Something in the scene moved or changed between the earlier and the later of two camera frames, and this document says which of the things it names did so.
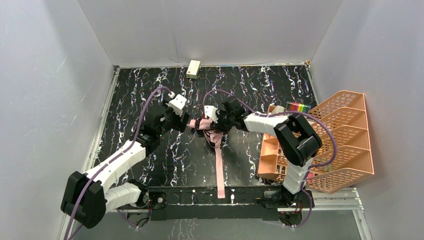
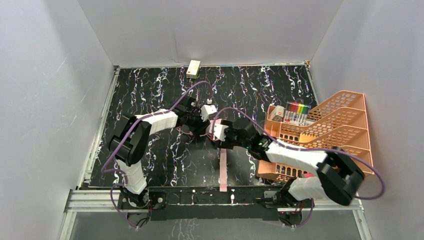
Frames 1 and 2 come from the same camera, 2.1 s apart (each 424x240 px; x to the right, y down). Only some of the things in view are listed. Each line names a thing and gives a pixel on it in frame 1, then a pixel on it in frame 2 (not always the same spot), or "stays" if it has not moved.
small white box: x=193 y=69 stays
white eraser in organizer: x=278 y=109 stays
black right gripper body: x=214 y=122 -> x=224 y=142
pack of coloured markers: x=298 y=106 stays
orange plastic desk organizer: x=345 y=163 stays
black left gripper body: x=179 y=121 -> x=197 y=122
